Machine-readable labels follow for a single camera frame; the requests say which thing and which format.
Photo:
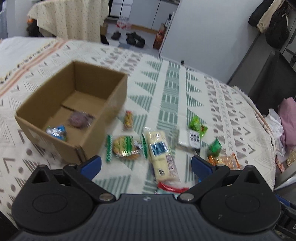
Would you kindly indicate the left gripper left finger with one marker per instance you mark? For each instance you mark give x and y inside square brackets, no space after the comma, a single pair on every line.
[81,176]

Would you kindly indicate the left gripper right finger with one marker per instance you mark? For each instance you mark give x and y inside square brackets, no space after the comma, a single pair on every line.
[211,178]

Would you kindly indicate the blue candy snack packet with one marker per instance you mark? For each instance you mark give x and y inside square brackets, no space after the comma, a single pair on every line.
[58,132]

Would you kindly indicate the purple snack packet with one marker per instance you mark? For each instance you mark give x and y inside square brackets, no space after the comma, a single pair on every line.
[80,119]

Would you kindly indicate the dark green snack packet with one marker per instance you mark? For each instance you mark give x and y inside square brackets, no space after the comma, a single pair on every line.
[214,148]

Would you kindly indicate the orange cracker packet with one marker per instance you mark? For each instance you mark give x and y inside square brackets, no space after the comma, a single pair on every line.
[229,161]

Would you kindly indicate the red snack packet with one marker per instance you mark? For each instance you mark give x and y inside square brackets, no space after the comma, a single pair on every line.
[172,188]

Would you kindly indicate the black white cake packet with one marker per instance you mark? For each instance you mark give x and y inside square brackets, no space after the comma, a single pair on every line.
[189,139]

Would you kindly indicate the long cream bread packet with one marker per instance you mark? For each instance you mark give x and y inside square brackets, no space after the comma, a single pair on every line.
[157,150]

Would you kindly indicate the green round biscuit packet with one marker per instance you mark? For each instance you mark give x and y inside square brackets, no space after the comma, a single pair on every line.
[126,147]

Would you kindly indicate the light green snack packet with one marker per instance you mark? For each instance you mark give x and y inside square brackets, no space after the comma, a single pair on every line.
[196,125]

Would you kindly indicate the brown cardboard box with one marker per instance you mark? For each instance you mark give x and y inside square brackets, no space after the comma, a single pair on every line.
[79,86]

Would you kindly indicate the small yellow candy packet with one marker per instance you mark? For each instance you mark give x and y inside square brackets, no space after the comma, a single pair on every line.
[128,120]

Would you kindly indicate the patterned white bed cover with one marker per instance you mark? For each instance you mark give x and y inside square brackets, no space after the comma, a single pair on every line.
[161,95]

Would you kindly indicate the white crumpled cloth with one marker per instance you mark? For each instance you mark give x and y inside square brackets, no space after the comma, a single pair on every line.
[274,122]

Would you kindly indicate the pink pillow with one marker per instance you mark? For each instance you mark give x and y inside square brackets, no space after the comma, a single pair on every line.
[286,111]

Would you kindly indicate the single black slipper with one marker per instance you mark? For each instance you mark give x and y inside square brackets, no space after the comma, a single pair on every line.
[116,36]

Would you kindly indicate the red oil bottle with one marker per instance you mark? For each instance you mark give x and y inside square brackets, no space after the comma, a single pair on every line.
[159,37]

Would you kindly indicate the black shoes pair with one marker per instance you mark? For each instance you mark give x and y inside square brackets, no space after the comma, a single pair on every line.
[135,40]

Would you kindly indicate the round table dotted cloth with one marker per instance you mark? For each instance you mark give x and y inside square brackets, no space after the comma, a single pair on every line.
[78,20]

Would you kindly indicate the hanging dark clothes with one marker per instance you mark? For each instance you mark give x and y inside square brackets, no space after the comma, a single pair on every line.
[271,19]

